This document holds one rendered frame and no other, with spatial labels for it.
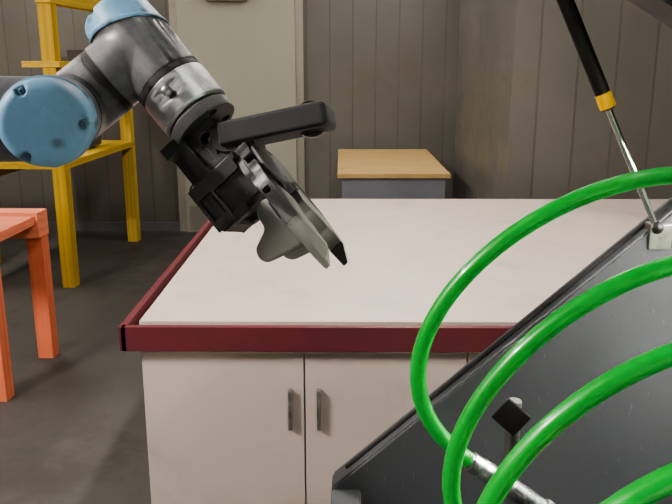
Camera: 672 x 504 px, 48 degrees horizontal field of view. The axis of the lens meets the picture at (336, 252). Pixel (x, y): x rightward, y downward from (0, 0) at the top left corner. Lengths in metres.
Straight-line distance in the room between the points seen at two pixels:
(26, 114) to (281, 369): 1.46
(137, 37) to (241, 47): 5.95
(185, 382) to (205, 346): 0.13
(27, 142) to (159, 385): 1.49
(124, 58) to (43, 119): 0.16
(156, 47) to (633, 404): 0.72
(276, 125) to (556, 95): 3.49
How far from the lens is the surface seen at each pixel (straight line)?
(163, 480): 2.25
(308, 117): 0.75
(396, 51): 6.77
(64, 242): 5.42
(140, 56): 0.81
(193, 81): 0.79
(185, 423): 2.15
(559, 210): 0.62
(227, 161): 0.76
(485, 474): 0.69
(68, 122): 0.68
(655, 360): 0.50
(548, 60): 4.17
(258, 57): 6.74
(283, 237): 0.72
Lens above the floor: 1.51
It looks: 14 degrees down
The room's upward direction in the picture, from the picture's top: straight up
